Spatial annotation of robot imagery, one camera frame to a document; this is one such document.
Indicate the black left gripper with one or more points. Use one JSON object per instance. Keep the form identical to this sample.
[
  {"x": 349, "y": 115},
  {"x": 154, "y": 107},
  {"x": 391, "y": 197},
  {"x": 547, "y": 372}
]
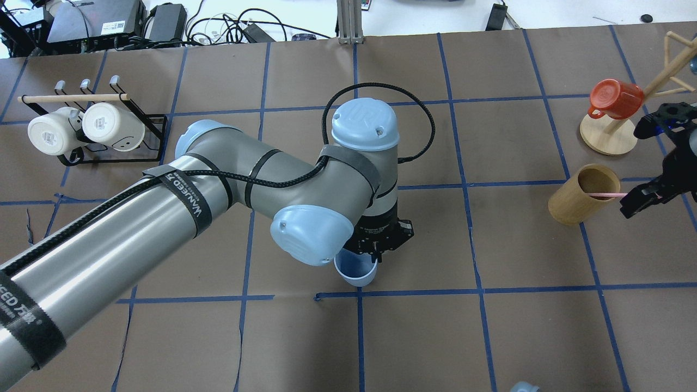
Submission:
[{"x": 378, "y": 228}]

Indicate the orange mug on tree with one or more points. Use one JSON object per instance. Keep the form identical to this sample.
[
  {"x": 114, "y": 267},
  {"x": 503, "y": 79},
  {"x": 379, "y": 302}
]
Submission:
[{"x": 614, "y": 98}]

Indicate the wooden mug tree stand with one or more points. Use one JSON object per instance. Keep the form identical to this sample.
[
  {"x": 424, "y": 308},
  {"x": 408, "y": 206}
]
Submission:
[{"x": 607, "y": 128}]

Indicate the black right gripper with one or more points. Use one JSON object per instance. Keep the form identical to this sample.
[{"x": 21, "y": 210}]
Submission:
[{"x": 677, "y": 163}]

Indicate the black wire mug rack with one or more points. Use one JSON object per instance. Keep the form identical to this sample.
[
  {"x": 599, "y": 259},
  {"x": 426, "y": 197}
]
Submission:
[{"x": 149, "y": 151}]

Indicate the black power adapter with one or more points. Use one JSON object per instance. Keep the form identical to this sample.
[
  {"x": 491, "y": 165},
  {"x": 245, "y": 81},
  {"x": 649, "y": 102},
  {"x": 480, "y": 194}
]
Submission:
[{"x": 167, "y": 22}]

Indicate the wooden rack dowel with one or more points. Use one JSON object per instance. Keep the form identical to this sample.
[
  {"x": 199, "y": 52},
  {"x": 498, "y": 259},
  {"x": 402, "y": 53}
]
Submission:
[{"x": 75, "y": 98}]

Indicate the black electronics box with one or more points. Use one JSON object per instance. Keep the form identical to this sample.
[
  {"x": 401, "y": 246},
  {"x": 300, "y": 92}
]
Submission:
[{"x": 80, "y": 26}]

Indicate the bamboo cylinder holder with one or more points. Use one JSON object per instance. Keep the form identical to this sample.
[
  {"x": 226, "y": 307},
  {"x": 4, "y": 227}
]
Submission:
[{"x": 572, "y": 203}]

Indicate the blue mug on tree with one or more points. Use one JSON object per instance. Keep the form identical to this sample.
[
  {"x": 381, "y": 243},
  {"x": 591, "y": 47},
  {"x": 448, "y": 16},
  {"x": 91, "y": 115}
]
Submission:
[{"x": 693, "y": 65}]

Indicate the white mug near rack end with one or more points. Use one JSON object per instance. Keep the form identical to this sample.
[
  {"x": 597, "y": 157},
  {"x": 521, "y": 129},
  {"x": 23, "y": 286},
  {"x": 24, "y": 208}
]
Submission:
[{"x": 56, "y": 133}]

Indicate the light blue plastic cup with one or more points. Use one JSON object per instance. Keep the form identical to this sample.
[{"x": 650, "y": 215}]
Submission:
[{"x": 357, "y": 270}]

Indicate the aluminium frame post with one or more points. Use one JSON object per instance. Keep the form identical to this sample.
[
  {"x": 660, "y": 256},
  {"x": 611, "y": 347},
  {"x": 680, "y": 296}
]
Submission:
[{"x": 350, "y": 22}]

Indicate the pink chopstick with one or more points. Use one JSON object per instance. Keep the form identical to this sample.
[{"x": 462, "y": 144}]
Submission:
[{"x": 606, "y": 195}]

